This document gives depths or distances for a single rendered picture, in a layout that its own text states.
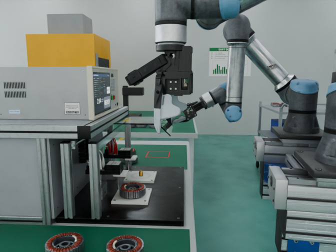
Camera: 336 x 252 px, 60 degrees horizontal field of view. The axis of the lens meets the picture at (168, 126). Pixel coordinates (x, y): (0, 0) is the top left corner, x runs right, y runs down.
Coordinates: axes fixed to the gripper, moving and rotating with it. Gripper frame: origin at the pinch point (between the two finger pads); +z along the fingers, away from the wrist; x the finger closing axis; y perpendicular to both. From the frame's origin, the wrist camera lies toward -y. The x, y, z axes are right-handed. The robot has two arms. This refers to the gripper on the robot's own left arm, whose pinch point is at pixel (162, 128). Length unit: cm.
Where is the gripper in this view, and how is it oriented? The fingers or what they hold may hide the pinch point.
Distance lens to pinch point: 72.9
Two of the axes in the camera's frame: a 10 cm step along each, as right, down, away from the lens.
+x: 1.9, -1.6, 9.7
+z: 0.0, 9.9, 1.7
